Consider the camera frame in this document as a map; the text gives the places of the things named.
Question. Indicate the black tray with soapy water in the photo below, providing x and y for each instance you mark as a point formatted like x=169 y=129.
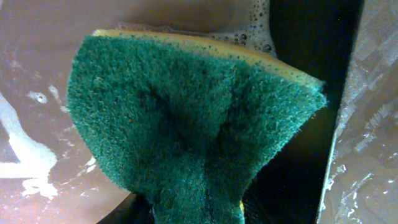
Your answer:
x=38 y=42

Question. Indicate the large brown serving tray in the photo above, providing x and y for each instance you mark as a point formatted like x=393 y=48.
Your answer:
x=360 y=184

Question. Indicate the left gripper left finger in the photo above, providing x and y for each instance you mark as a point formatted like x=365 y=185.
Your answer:
x=134 y=209

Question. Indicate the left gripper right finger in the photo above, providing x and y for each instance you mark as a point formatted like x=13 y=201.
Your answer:
x=254 y=211

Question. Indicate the green and yellow sponge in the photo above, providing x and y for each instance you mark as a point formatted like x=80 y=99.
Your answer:
x=185 y=121

